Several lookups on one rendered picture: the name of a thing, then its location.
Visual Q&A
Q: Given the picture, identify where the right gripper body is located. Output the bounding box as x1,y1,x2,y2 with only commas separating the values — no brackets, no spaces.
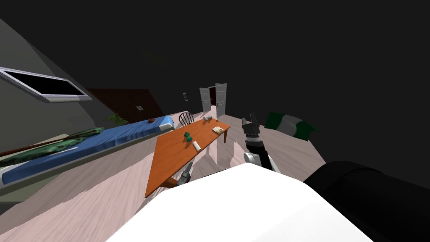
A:
241,122,262,137

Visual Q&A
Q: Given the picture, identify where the dark brown wall panel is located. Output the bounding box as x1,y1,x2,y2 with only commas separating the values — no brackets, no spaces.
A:
87,88,165,124

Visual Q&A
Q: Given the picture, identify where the blue bed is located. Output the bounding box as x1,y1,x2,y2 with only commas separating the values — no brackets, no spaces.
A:
0,115,176,196

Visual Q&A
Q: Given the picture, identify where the dark wooden chair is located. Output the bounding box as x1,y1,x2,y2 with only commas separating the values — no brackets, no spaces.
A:
178,111,195,128

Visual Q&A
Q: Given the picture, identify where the green houseplant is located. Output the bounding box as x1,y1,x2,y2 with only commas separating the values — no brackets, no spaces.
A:
106,113,130,126

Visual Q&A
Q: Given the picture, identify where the orange wooden table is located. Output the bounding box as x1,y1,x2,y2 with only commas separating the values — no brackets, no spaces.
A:
144,117,232,199

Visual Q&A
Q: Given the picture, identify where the white framed window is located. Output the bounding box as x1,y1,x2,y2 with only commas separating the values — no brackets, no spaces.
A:
0,66,93,103

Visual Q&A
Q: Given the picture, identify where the grey double door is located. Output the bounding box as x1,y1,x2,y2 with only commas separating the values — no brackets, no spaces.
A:
199,82,228,118

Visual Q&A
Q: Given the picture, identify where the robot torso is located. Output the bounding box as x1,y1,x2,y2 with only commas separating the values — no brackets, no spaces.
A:
105,163,374,242

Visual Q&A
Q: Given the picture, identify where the green patterned blanket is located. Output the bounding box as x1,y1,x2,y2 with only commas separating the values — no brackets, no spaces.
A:
0,126,105,168

